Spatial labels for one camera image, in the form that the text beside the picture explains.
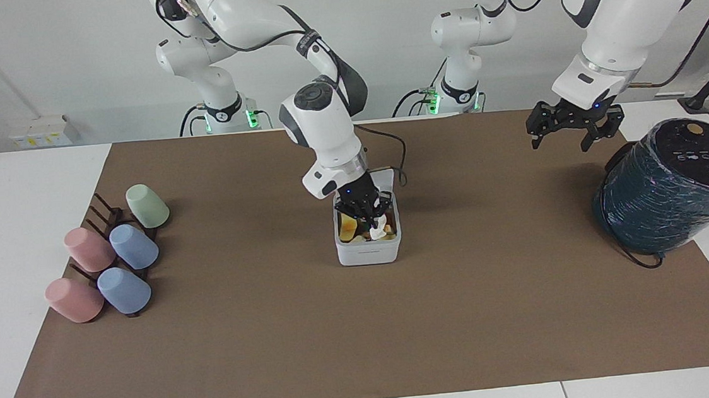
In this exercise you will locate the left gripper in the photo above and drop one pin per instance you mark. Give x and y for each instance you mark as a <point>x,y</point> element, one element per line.
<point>577,113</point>

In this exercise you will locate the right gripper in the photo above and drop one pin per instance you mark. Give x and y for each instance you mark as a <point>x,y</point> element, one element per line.
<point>356,192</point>

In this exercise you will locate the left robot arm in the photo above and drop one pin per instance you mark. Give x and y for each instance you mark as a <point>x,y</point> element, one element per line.
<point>618,7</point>

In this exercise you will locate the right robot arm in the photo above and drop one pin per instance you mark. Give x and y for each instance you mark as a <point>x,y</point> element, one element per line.
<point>233,19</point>

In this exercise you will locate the yellow orange trash piece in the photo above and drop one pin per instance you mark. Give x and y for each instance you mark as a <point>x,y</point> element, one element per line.
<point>348,226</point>

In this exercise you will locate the dark teal round bin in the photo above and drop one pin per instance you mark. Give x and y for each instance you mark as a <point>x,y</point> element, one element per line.
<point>670,193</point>

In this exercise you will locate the white square container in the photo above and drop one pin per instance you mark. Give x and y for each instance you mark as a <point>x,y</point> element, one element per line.
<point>368,248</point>

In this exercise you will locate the green cup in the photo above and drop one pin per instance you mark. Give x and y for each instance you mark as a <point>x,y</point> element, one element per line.
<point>147,206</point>

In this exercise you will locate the blue cup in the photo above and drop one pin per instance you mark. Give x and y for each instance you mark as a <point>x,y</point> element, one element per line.
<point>124,290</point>
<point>134,246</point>

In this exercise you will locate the dark brown cup rack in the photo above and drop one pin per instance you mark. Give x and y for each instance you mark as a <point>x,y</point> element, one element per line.
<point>105,213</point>

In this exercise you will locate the pink cup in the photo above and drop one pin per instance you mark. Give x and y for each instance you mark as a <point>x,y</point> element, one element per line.
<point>88,248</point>
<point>73,299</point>

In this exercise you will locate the white socket box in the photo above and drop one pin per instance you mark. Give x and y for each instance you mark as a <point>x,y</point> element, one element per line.
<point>42,132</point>

